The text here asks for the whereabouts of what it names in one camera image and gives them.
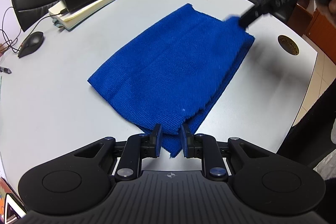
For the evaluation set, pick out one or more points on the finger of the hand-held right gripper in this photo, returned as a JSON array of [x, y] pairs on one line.
[[253, 16]]

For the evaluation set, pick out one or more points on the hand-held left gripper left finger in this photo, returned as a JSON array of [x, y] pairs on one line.
[[157, 140]]

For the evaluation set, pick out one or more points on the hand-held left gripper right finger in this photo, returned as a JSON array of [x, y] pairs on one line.
[[185, 141]]

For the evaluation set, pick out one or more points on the blue towel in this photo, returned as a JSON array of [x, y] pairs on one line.
[[170, 64]]

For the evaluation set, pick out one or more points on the brown wooden cabinet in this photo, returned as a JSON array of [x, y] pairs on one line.
[[323, 35]]

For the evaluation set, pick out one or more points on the person's dark clothing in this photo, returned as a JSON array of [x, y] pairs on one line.
[[315, 129]]

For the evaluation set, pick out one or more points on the cream notebook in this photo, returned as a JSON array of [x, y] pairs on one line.
[[76, 16]]

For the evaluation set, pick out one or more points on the black computer mouse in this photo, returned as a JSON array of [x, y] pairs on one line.
[[31, 43]]

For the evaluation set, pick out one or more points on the white tablet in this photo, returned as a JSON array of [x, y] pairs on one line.
[[10, 208]]

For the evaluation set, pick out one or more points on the black pen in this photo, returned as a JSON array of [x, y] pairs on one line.
[[5, 69]]

